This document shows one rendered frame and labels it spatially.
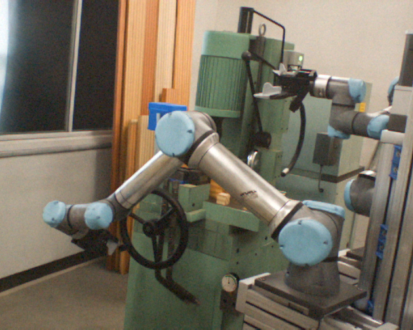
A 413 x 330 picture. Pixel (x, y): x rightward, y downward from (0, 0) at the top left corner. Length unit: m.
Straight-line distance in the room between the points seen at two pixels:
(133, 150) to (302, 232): 2.33
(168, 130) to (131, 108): 2.23
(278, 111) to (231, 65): 0.29
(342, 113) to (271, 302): 0.63
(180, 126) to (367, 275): 0.70
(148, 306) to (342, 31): 2.85
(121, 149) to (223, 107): 1.65
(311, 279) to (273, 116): 0.89
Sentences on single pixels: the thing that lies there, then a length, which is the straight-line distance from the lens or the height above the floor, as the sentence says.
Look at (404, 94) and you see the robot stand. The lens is 1.63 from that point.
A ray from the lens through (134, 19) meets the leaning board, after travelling 3.65.
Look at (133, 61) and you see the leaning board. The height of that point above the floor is 1.37.
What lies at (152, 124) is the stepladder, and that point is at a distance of 3.04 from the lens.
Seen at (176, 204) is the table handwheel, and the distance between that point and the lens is 1.83.
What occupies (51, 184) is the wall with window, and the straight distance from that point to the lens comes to 3.43.
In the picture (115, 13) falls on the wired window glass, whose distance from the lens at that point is 3.82.
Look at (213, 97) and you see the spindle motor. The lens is 2.04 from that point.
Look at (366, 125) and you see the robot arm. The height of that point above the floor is 1.25.
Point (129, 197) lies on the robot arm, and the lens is 1.68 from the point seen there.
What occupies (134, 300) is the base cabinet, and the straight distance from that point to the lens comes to 2.27.
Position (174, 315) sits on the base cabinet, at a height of 0.44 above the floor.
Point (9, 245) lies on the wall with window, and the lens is 3.32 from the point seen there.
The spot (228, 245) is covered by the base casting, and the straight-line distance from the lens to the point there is 1.97.
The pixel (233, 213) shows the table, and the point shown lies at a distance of 1.94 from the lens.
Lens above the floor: 1.35
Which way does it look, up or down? 9 degrees down
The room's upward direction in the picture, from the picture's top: 7 degrees clockwise
